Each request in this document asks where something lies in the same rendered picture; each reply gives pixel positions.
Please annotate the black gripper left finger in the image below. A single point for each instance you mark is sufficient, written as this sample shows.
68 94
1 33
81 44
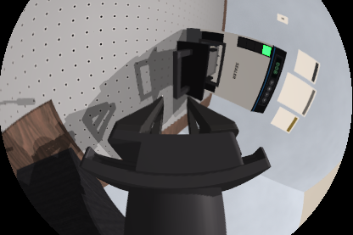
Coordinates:
143 119

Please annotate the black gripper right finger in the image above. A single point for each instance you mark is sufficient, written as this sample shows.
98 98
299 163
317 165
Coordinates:
208 120

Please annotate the grey heat sealer housing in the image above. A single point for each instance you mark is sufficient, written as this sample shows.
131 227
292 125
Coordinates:
248 74

